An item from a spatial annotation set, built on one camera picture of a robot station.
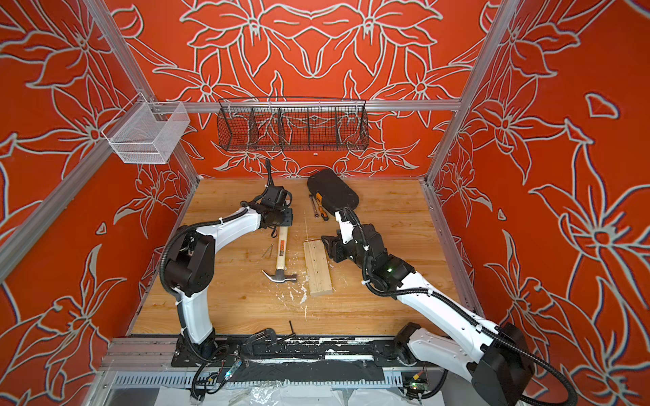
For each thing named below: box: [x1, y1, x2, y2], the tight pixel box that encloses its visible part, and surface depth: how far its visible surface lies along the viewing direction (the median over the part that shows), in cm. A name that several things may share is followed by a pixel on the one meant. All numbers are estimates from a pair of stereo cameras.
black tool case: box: [307, 169, 360, 214], surface depth 109 cm
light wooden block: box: [302, 239, 333, 297], surface depth 88 cm
